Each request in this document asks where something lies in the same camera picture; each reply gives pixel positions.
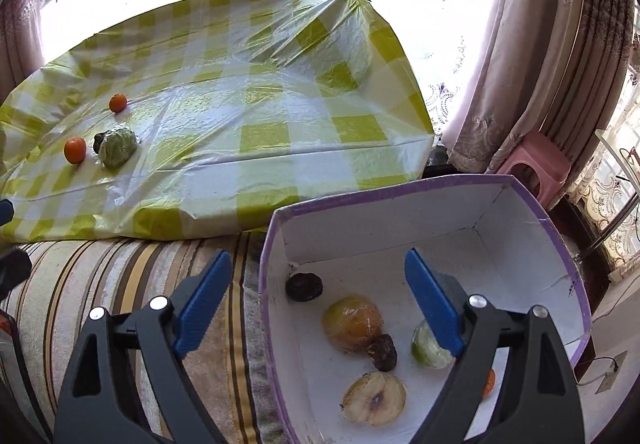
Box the striped plush blanket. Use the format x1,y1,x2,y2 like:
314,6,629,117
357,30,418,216
0,229,301,444

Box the purple cardboard box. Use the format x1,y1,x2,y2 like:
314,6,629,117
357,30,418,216
260,174,593,444

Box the pale green cabbage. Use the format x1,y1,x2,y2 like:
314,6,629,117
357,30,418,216
411,319,457,371

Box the pink plastic stool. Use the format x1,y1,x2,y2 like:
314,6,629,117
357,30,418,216
496,131,572,207

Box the cut pale fruit half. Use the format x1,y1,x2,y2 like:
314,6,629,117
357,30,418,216
341,371,407,426

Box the white power cable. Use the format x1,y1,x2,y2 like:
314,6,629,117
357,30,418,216
574,355,621,386

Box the metal stand pole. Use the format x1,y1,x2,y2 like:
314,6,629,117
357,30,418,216
575,191,640,267

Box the yellow orange fruit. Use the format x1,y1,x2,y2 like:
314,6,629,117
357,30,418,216
321,294,385,354

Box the yellow checked plastic tablecloth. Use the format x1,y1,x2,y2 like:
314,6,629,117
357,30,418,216
0,0,435,245

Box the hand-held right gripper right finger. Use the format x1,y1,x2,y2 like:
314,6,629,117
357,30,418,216
404,248,586,444

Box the pink embroidered curtain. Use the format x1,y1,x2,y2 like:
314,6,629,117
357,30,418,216
440,0,640,175
0,0,53,99

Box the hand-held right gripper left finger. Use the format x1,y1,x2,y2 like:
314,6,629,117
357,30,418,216
52,249,234,444

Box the white floor socket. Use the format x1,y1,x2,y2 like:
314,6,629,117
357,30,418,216
597,350,632,393

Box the wrapped dark green vegetable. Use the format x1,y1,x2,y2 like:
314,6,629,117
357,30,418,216
98,126,138,169

